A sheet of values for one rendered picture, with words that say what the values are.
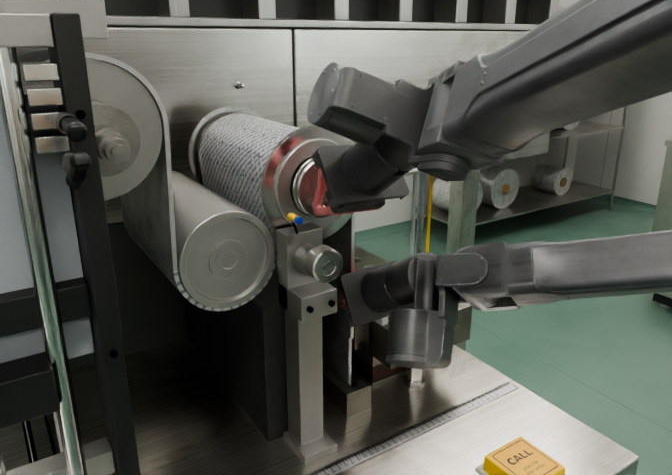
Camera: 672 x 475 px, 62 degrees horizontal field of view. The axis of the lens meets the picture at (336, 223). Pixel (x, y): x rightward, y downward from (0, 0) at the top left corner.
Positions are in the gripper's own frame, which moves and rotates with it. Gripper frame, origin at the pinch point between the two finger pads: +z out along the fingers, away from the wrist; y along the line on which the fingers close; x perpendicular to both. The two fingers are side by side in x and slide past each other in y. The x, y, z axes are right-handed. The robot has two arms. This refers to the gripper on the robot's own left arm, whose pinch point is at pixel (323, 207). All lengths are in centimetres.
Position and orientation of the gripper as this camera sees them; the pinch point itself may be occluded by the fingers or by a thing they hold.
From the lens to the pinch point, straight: 66.9
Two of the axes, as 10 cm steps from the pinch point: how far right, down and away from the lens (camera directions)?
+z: -5.0, 4.0, 7.7
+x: -3.2, -9.1, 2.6
